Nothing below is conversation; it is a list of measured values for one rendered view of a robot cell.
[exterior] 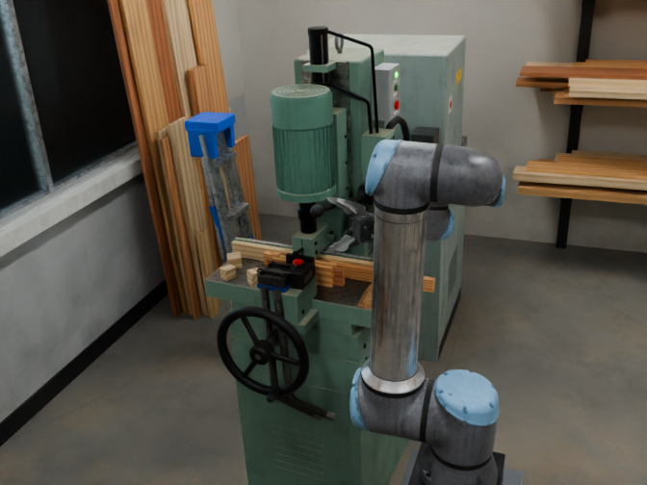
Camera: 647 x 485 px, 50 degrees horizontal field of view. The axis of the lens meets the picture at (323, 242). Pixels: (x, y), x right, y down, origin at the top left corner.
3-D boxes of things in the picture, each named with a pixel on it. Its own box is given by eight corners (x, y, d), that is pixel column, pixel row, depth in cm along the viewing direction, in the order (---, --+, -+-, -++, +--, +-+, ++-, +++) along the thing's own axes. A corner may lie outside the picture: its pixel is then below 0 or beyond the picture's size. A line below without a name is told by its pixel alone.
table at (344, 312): (188, 311, 213) (186, 293, 210) (239, 267, 238) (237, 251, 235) (376, 349, 190) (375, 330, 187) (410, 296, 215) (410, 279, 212)
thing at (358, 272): (264, 264, 226) (263, 253, 224) (267, 262, 228) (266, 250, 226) (432, 293, 205) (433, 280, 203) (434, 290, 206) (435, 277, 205)
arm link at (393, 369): (417, 455, 166) (440, 159, 130) (346, 441, 170) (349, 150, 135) (427, 413, 179) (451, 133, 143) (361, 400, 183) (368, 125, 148)
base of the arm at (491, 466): (504, 457, 179) (508, 428, 174) (487, 513, 164) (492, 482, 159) (431, 436, 186) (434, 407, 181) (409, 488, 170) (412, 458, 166)
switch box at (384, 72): (372, 119, 221) (371, 68, 214) (382, 112, 229) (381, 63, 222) (390, 121, 218) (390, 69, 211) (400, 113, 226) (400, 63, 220)
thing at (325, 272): (273, 277, 218) (271, 258, 215) (275, 274, 219) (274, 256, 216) (331, 287, 210) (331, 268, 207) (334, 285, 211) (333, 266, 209)
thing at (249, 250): (232, 256, 232) (231, 242, 230) (235, 253, 234) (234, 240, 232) (405, 285, 210) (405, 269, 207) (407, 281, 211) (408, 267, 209)
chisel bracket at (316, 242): (293, 262, 216) (291, 237, 212) (312, 242, 227) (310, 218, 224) (315, 265, 213) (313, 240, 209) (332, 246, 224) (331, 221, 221)
